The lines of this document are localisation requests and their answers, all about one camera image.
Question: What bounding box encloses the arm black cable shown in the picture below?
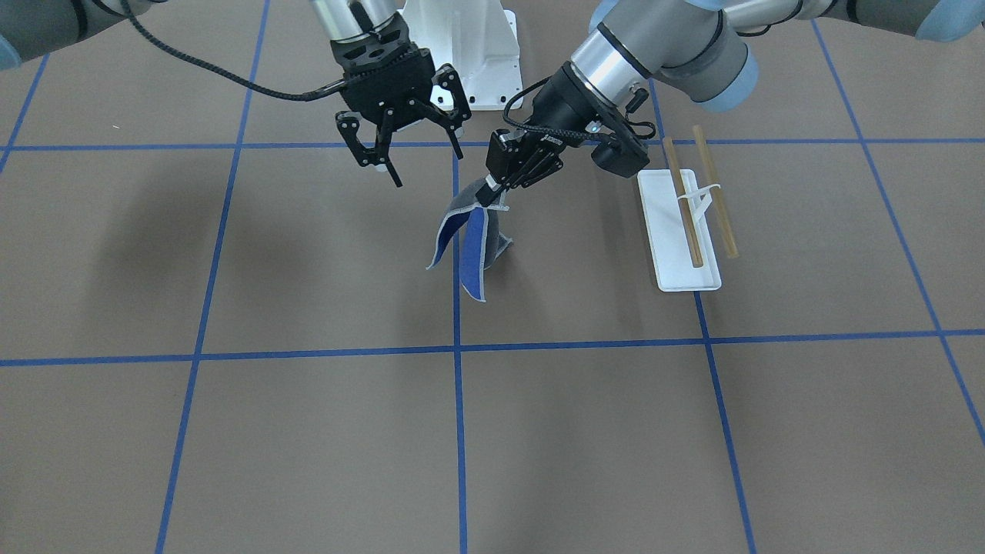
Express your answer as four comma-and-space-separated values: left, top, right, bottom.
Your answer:
503, 74, 616, 144
120, 0, 355, 102

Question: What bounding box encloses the wooden towel rack white base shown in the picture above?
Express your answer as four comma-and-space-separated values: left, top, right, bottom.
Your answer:
637, 124, 739, 293

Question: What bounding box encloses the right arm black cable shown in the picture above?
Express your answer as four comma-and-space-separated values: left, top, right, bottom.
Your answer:
120, 0, 355, 102

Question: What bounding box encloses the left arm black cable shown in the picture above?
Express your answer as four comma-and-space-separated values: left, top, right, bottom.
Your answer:
503, 74, 616, 144

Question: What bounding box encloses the white central pedestal column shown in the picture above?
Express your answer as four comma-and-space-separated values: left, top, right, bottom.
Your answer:
402, 1, 523, 110

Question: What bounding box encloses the grey blue towel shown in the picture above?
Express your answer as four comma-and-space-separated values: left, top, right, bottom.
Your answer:
428, 180, 513, 302

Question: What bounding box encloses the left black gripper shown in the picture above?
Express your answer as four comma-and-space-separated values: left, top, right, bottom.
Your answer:
472, 63, 598, 207

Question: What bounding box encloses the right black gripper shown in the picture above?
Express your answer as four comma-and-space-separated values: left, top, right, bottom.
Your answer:
331, 15, 473, 189

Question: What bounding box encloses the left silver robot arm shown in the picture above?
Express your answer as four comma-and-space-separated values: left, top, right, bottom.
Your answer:
475, 1, 983, 207

